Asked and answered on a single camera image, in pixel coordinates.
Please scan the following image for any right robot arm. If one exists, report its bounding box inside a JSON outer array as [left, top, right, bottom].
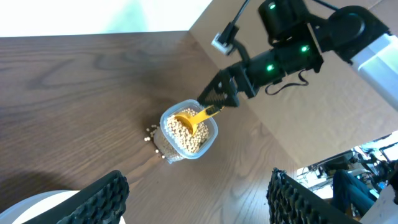
[[198, 0, 397, 115]]

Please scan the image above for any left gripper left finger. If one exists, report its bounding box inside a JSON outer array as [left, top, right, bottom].
[[26, 170, 129, 224]]

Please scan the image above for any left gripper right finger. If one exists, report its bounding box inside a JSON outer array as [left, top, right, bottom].
[[266, 168, 360, 224]]

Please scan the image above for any yellow measuring scoop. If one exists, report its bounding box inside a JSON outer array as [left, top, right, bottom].
[[174, 105, 224, 135]]

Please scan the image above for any white digital kitchen scale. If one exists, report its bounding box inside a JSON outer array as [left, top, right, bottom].
[[0, 189, 127, 224]]

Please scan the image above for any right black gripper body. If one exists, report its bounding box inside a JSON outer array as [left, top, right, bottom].
[[228, 50, 285, 98]]

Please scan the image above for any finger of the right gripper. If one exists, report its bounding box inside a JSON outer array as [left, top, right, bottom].
[[197, 70, 239, 107]]

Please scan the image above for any clear container of soybeans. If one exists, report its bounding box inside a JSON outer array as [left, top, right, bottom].
[[147, 100, 218, 164]]

